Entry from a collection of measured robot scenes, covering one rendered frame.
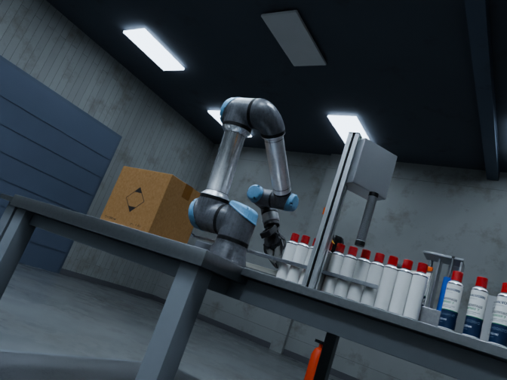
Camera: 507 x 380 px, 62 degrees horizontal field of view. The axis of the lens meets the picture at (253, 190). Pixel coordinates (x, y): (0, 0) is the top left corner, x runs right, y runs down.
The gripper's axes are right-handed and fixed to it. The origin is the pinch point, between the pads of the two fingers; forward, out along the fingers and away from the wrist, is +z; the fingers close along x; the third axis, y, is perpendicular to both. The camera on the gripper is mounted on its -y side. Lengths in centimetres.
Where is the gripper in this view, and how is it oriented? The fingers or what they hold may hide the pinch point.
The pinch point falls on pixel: (276, 265)
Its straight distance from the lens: 180.6
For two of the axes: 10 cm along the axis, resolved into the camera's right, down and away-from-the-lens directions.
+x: -8.8, 3.2, 3.4
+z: 1.3, 8.7, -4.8
